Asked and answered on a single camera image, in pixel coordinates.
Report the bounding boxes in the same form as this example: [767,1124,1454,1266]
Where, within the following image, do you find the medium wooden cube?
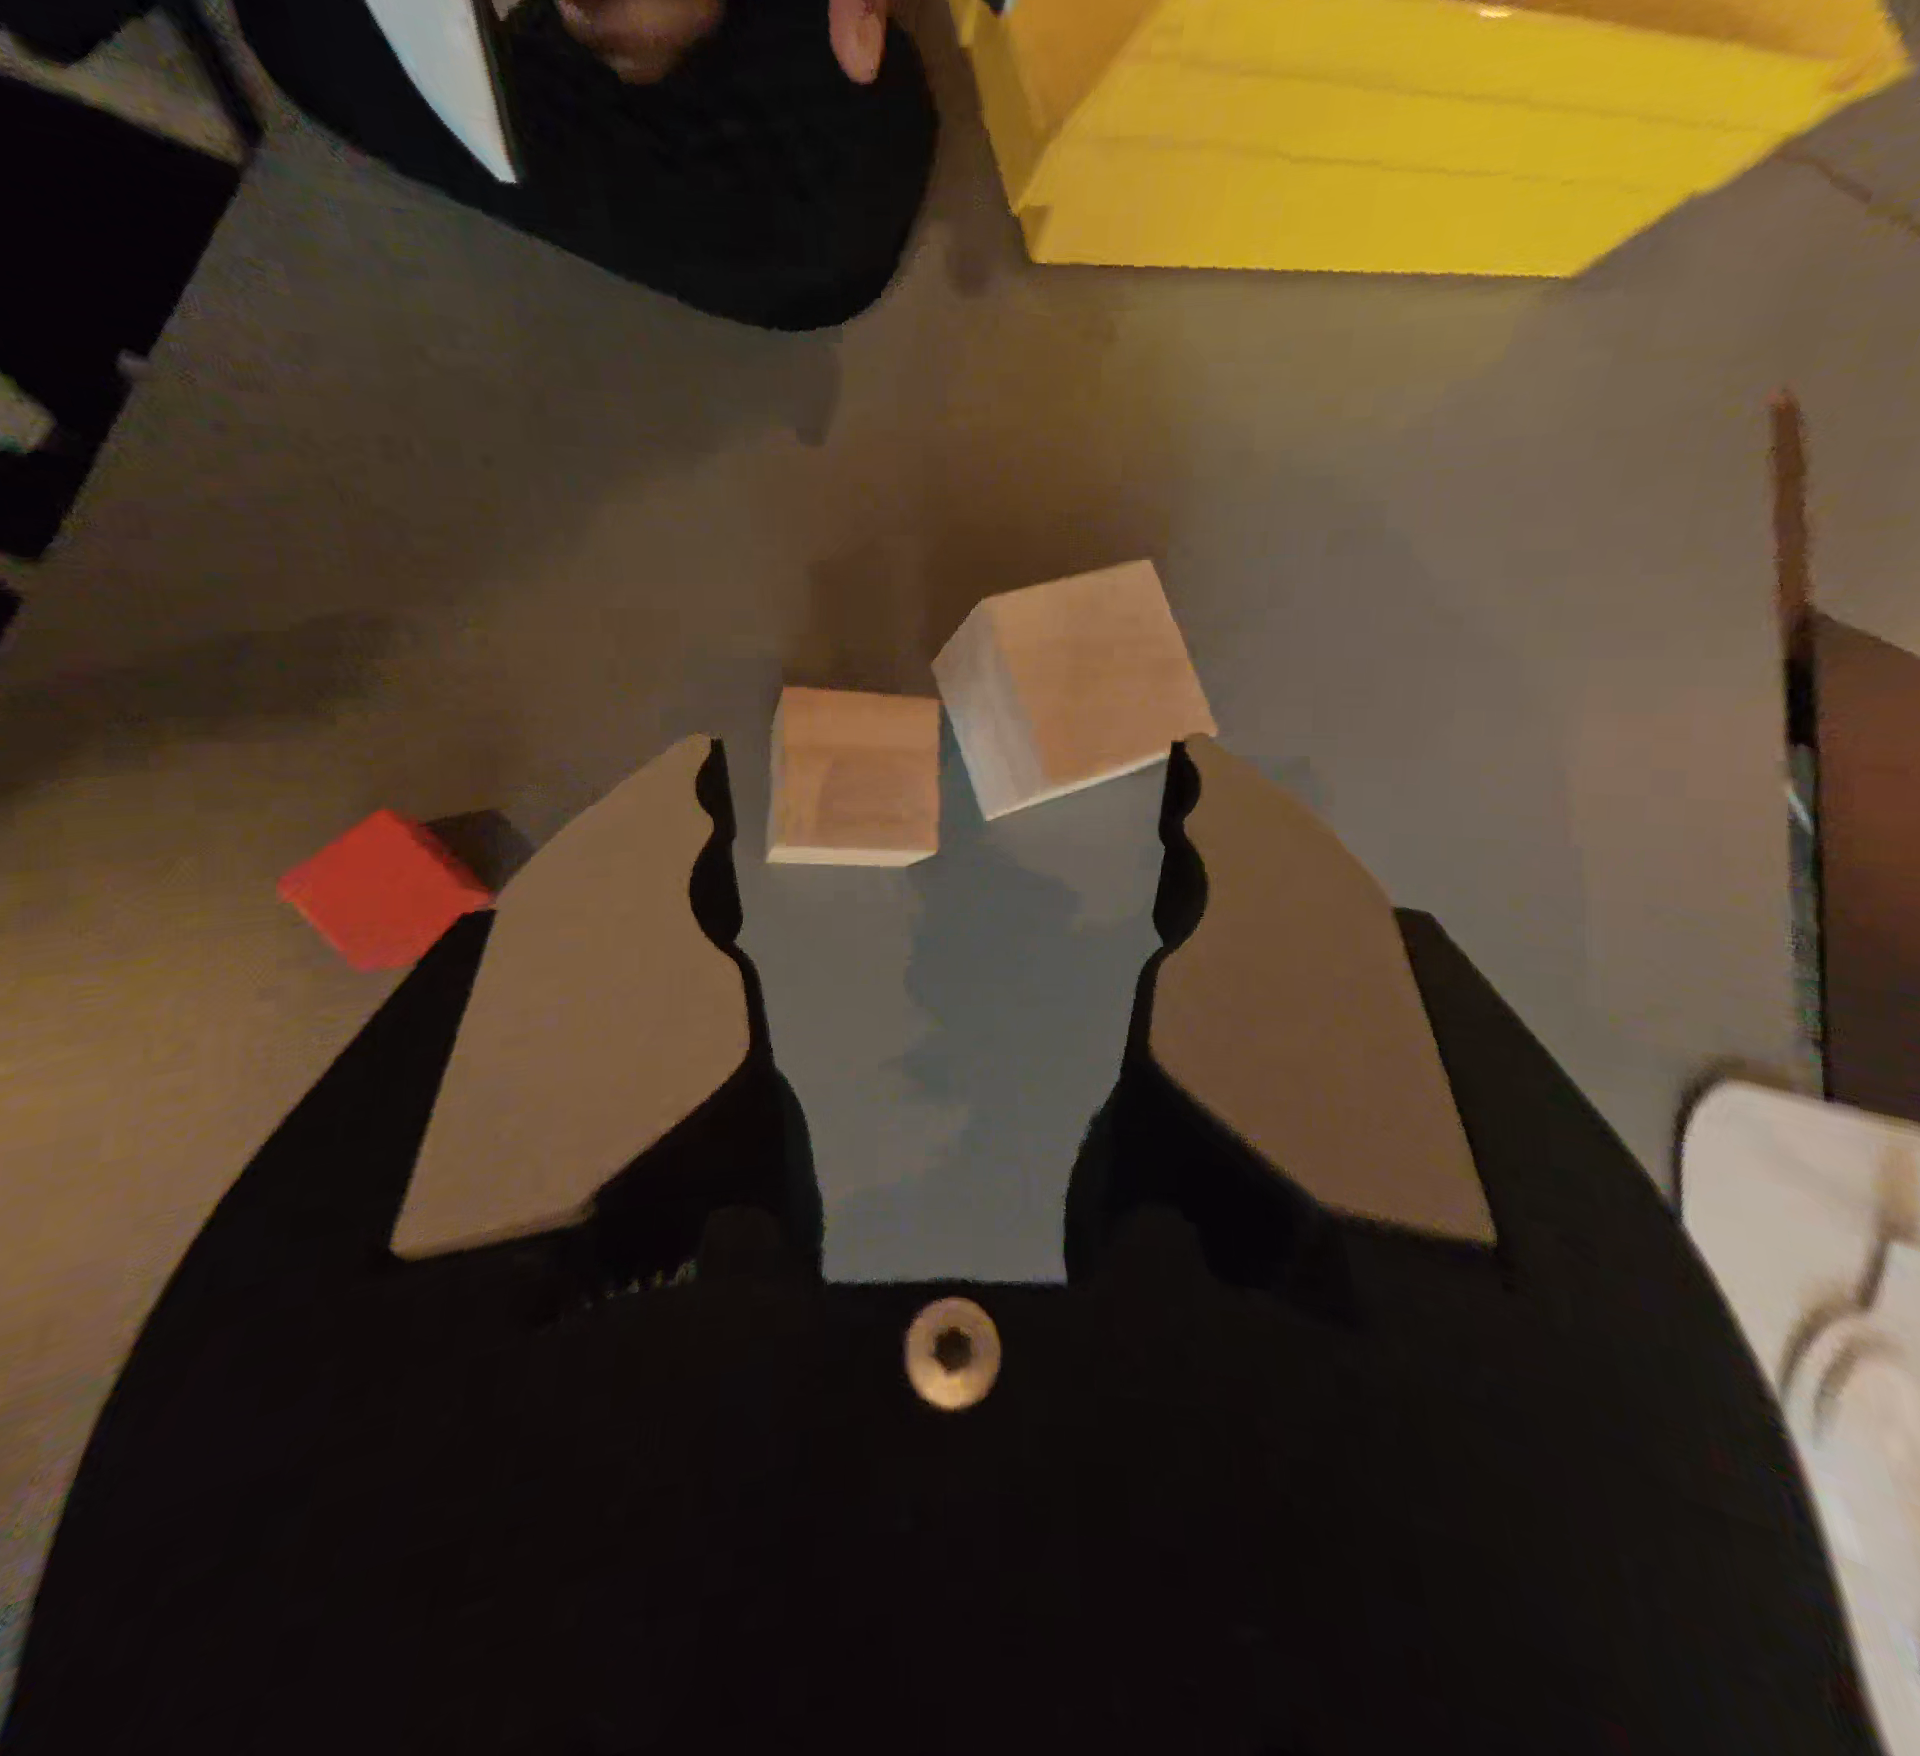
[766,685,947,874]

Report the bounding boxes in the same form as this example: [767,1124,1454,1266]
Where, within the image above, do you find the black cable slot lid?
[1770,391,1920,1124]

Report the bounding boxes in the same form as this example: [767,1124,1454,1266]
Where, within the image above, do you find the large wooden cube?
[933,560,1222,824]

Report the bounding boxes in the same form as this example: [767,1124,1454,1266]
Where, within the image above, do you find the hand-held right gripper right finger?
[1073,738,1498,1255]

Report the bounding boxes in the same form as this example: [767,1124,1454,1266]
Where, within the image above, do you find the yellow plastic bin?
[956,0,1913,282]

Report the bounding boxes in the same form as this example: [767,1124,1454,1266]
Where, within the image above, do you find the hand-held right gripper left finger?
[390,738,818,1262]

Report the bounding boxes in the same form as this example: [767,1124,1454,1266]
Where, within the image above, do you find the small red cube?
[276,808,499,982]

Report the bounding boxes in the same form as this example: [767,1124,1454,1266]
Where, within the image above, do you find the white document stand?
[1677,1076,1920,1734]

